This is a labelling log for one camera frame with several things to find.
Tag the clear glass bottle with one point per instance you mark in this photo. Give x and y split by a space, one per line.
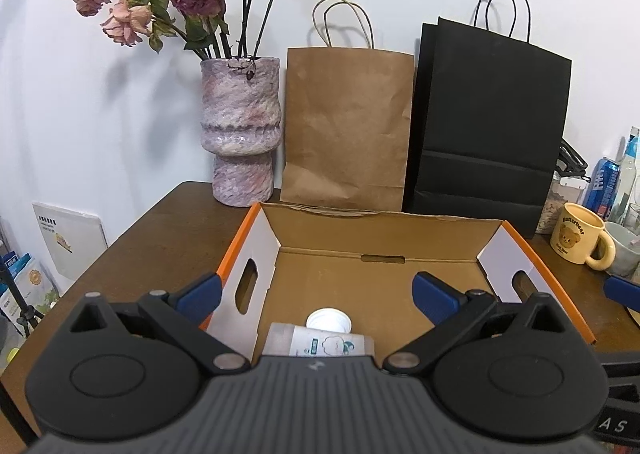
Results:
631 174

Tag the grey cup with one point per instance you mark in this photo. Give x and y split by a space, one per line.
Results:
625 249

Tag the blue white packet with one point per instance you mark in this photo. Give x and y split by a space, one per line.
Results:
12 269

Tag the white flat carton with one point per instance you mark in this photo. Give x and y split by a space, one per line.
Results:
70 239

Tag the blue drink can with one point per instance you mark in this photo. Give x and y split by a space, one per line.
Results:
602 184

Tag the brown paper bag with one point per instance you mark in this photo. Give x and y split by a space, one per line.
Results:
345 134

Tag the yellow bear mug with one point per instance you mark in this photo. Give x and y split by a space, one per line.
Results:
575 234

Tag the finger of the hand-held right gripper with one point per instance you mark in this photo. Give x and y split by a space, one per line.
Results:
624 290

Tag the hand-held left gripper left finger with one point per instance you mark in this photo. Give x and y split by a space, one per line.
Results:
200 299

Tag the clear jar with black lid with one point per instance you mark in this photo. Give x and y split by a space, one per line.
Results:
567 196

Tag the mottled purple ceramic vase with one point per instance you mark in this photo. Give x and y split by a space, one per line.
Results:
242 124

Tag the white ribbed cap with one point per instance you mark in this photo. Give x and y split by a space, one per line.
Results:
327 321

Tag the white packet with gold circle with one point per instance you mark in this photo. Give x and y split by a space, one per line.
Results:
37 284

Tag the black studio light stand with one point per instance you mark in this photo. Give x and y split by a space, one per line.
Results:
27 320

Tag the red cardboard box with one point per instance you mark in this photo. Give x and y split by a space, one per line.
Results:
350 279

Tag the black paper bag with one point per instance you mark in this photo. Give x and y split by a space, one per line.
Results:
490 124

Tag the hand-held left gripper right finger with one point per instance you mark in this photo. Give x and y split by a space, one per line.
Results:
435 296

